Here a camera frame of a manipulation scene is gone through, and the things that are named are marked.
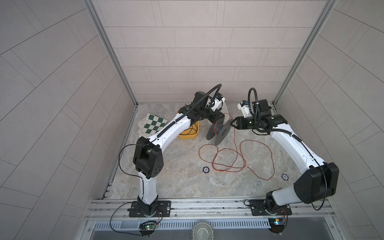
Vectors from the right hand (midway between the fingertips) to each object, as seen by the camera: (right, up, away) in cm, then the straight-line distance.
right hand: (232, 122), depth 80 cm
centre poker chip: (-14, -27, +5) cm, 31 cm away
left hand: (-3, +5, -2) cm, 6 cm away
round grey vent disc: (-16, -48, -14) cm, 52 cm away
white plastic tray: (0, +7, +26) cm, 27 cm away
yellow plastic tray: (-24, -8, +17) cm, 30 cm away
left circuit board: (-41, -45, -15) cm, 63 cm away
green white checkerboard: (-52, -3, +22) cm, 57 cm away
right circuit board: (+18, -46, -11) cm, 51 cm away
